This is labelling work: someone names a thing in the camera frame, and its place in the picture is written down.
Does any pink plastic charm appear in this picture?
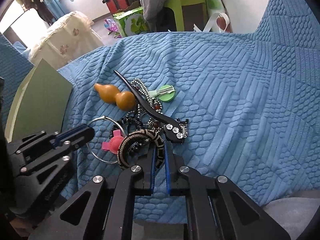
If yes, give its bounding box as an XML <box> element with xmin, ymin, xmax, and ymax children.
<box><xmin>101</xmin><ymin>129</ymin><xmax>124</xmax><ymax>154</ymax></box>

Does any silver hoop ring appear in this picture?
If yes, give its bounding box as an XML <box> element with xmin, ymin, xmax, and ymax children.
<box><xmin>86</xmin><ymin>115</ymin><xmax>127</xmax><ymax>165</ymax></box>

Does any orange gourd pendant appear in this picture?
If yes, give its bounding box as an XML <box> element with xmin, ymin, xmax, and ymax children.
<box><xmin>94</xmin><ymin>83</ymin><xmax>136</xmax><ymax>111</ymax></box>

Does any silver bead chain necklace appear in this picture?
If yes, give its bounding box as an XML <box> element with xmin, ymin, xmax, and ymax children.
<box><xmin>117</xmin><ymin>77</ymin><xmax>189</xmax><ymax>140</ymax></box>

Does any woven black tan bangle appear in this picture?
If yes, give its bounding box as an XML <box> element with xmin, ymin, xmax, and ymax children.
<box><xmin>117</xmin><ymin>129</ymin><xmax>164</xmax><ymax>170</ymax></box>

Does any black rhinestone hair clip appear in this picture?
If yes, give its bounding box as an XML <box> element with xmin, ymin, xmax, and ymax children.
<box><xmin>113</xmin><ymin>70</ymin><xmax>184</xmax><ymax>144</ymax></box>

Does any green round pendant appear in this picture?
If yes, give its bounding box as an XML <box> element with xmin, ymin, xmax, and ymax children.
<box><xmin>149</xmin><ymin>85</ymin><xmax>176</xmax><ymax>102</ymax></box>

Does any green cardboard box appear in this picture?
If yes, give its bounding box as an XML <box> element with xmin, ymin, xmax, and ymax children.
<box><xmin>4</xmin><ymin>59</ymin><xmax>73</xmax><ymax>142</ymax></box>

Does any cream lace covered table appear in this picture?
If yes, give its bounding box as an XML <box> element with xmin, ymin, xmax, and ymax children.
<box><xmin>28</xmin><ymin>11</ymin><xmax>103</xmax><ymax>69</ymax></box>

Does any blue textured chair cover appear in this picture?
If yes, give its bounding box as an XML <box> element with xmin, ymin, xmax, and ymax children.
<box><xmin>59</xmin><ymin>0</ymin><xmax>319</xmax><ymax>205</ymax></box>

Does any purple patterned cloth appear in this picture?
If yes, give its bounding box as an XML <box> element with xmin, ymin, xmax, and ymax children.
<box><xmin>104</xmin><ymin>18</ymin><xmax>121</xmax><ymax>38</ymax></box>

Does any green printed carton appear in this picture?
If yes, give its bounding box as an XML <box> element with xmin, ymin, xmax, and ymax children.
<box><xmin>113</xmin><ymin>7</ymin><xmax>150</xmax><ymax>37</ymax></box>

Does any red suitcase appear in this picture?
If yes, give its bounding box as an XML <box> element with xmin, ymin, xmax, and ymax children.
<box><xmin>102</xmin><ymin>0</ymin><xmax>139</xmax><ymax>15</ymax></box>

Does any green plastic stool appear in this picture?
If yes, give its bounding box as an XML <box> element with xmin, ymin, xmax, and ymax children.
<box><xmin>164</xmin><ymin>0</ymin><xmax>208</xmax><ymax>31</ymax></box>

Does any floral rolled mat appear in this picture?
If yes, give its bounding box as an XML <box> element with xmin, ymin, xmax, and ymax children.
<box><xmin>206</xmin><ymin>0</ymin><xmax>232</xmax><ymax>33</ymax></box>

